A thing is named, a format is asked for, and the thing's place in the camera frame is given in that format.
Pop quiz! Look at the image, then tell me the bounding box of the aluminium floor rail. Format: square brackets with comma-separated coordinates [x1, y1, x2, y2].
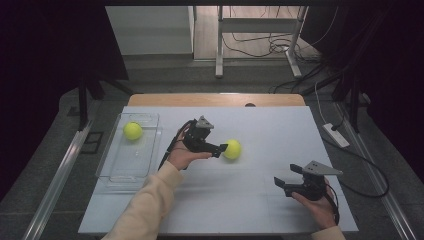
[334, 101, 418, 240]
[21, 99, 102, 240]

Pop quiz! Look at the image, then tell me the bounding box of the black gripper strap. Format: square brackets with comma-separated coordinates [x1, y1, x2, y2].
[324, 184, 341, 225]
[157, 119, 195, 171]

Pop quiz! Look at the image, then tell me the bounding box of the tennis ball with dark mark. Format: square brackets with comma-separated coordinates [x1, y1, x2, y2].
[122, 121, 144, 141]

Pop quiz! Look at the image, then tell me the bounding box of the tangle of floor cables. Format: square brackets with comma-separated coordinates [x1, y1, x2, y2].
[222, 5, 339, 63]

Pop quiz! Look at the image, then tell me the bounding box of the white board sheet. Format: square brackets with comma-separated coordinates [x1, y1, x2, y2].
[78, 105, 359, 234]

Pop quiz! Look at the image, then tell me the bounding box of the black left gripper strap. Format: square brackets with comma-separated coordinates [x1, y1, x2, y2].
[157, 119, 195, 171]

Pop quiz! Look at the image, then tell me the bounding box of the clear plastic tray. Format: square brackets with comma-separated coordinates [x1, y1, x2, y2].
[95, 112, 163, 192]

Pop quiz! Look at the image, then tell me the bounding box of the white power strip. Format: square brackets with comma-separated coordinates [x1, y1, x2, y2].
[322, 122, 351, 149]

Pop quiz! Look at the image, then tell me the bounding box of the black right gripper strap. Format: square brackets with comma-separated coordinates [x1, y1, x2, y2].
[324, 184, 341, 225]

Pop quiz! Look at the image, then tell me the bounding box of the dark curtain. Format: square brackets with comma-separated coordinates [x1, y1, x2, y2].
[0, 0, 130, 203]
[300, 0, 424, 184]

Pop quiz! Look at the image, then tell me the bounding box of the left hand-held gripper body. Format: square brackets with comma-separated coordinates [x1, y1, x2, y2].
[182, 115, 221, 158]

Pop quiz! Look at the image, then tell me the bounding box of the white cabinet panel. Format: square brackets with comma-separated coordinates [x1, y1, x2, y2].
[105, 5, 195, 56]

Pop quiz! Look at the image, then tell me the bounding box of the plain yellow tennis ball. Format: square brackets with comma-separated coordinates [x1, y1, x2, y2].
[223, 138, 243, 161]

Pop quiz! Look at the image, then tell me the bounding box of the black power cable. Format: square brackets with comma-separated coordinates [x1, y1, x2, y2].
[321, 113, 390, 199]

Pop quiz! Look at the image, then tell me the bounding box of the white metal stand frame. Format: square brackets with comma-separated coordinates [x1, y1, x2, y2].
[215, 5, 310, 79]

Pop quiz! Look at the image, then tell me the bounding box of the person's left hand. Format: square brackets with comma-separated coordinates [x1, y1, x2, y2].
[166, 128, 213, 172]

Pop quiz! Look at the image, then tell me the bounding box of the black square floor frame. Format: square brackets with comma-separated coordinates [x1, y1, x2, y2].
[79, 131, 105, 155]

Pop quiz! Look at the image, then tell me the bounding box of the black metal stand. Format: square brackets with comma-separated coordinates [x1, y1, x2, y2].
[332, 71, 364, 134]
[76, 74, 135, 132]

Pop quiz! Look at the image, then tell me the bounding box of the person's right hand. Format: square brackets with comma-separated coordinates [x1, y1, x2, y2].
[291, 178, 339, 231]

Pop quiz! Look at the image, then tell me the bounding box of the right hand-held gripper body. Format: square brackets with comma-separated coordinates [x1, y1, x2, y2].
[284, 160, 344, 202]

